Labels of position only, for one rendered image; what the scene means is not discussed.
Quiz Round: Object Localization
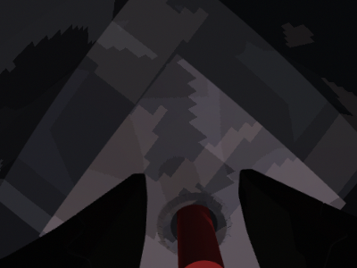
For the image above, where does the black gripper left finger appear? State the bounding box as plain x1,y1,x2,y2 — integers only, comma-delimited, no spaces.
0,173,147,268

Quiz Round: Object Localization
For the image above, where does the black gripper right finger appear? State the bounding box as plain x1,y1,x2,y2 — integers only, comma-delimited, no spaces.
238,169,357,268

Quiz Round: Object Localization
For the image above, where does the red peg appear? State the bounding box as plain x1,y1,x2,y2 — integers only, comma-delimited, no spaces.
176,205,225,268

